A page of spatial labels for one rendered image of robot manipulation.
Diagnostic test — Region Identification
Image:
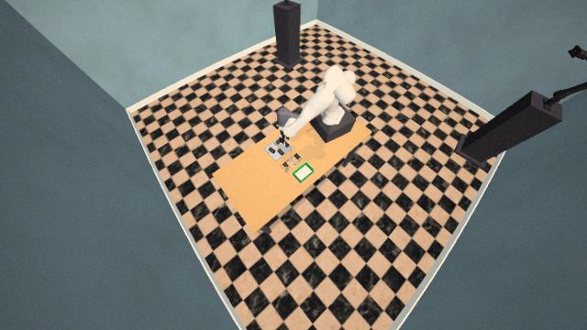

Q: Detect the green box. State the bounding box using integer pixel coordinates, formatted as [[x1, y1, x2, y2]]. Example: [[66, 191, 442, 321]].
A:
[[293, 162, 314, 183]]

